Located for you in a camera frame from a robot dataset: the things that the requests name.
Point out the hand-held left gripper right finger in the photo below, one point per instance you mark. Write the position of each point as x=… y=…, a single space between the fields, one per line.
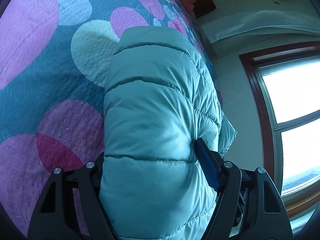
x=208 y=167

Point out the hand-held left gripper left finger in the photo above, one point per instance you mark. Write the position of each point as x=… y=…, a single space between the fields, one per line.
x=95 y=176

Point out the green quilted puffer jacket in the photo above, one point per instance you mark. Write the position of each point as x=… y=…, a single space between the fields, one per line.
x=155 y=120

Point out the brown wooden framed window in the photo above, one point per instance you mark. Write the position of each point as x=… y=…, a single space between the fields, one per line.
x=295 y=92

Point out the dotted colourful bed blanket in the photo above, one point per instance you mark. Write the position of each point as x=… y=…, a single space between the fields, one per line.
x=50 y=62

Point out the white curtain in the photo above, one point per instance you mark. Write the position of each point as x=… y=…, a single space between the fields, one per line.
x=250 y=22

